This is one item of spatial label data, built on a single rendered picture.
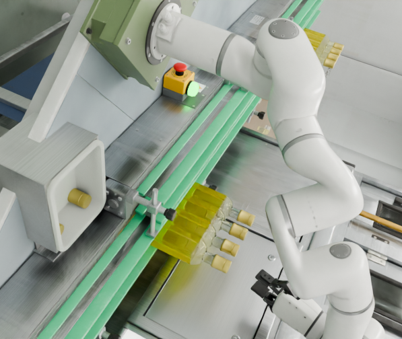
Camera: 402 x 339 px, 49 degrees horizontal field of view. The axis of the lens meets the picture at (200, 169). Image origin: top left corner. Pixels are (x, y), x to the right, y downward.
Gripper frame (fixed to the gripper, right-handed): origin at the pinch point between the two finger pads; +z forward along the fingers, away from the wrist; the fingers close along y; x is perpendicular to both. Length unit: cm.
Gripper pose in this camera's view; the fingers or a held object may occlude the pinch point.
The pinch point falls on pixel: (262, 283)
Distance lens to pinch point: 116.2
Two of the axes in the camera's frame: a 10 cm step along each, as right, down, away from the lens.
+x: -6.5, 4.9, -5.8
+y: 1.2, -6.9, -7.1
